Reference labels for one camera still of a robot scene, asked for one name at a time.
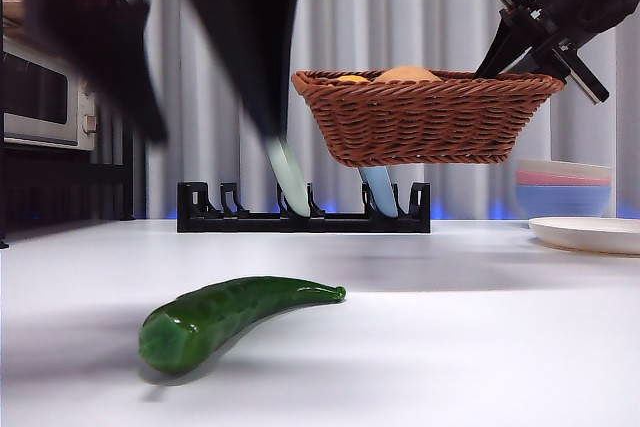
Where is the tan potato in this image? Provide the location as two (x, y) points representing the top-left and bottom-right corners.
(374, 65), (441, 83)

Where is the brown wicker basket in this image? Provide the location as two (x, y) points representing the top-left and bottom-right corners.
(291, 69), (564, 168)

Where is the green cucumber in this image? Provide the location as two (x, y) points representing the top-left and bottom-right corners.
(138, 275), (347, 376)

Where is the wooden shelf board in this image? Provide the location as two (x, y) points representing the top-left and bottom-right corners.
(2, 21), (36, 46)

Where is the cream toaster oven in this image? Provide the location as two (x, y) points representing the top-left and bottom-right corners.
(2, 39), (99, 152)

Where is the beige bowl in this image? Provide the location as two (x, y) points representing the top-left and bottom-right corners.
(517, 157), (612, 181)

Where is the grey curtain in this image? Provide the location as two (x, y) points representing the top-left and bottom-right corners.
(0, 0), (640, 222)

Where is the pink bowl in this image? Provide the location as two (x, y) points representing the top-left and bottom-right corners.
(517, 169), (612, 188)

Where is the blue bowl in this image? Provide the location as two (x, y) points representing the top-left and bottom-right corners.
(515, 184), (612, 221)

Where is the white plate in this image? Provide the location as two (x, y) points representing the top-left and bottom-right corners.
(528, 216), (640, 256)

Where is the pale green plate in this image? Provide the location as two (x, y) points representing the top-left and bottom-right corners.
(267, 139), (312, 216)

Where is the light blue plate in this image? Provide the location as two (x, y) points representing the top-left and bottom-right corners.
(358, 165), (400, 216)

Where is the black plate rack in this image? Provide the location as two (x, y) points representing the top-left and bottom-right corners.
(177, 180), (431, 234)

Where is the black metal shelf frame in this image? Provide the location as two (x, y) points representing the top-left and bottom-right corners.
(0, 0), (135, 248)

